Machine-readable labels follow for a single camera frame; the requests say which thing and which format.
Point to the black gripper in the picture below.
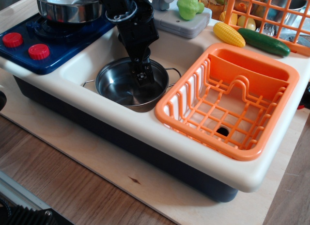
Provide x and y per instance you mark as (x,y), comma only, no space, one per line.
(135,22)

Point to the steel pan with wire handles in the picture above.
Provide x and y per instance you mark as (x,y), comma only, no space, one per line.
(115,82)

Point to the cream toy sink unit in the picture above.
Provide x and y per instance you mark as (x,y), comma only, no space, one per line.
(141,132)

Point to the orange plastic drying rack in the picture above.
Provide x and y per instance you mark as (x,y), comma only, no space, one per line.
(229,100)

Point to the grey toy faucet base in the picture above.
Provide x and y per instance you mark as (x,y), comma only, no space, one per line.
(168,18)

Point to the green toy broccoli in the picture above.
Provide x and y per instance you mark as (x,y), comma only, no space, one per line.
(189,8)

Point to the steel pot on stove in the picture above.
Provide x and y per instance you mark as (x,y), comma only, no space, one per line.
(80,11)

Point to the yellow toy corn front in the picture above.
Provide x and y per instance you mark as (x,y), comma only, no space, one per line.
(228,34)

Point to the yellow toy corn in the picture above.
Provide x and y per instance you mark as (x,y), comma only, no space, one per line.
(228,34)
(234,18)

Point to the yellow toy corn back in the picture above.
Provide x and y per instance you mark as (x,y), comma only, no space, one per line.
(234,18)

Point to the red stove knob right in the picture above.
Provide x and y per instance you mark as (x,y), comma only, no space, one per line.
(38,51)

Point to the red stove knob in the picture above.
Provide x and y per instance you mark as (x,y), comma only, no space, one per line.
(38,51)
(12,40)

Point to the blue toy stove top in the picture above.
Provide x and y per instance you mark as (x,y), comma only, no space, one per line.
(64,41)

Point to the green toy cucumber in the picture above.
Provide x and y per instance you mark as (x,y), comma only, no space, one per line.
(264,42)

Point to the yellow toy lemon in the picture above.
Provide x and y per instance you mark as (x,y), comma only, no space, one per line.
(247,23)

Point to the red stove knob left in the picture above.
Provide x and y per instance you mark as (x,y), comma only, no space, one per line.
(12,40)

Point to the light wooden board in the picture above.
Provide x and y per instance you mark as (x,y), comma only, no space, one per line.
(93,182)

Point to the steel pot in basket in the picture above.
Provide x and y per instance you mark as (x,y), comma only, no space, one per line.
(278,10)

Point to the orange grid basket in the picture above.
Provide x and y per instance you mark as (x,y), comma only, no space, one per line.
(288,34)

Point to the black bracket with screw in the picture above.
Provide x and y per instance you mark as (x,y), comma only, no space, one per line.
(26,216)

